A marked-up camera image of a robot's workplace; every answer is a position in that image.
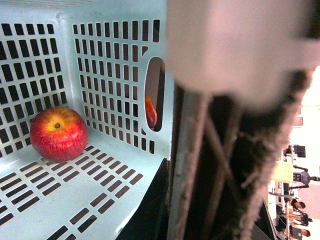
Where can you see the light blue plastic basket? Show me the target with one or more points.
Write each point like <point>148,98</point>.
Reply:
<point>86,115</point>

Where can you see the elongated red orange mango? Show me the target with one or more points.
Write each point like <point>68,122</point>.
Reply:
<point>150,112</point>

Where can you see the blurred padded left gripper finger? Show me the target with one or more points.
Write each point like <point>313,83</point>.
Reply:
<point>241,68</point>

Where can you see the background robot on tripod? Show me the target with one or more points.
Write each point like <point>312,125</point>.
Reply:
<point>303,177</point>

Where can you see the red yellow apple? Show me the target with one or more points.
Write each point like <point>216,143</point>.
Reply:
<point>59,134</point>

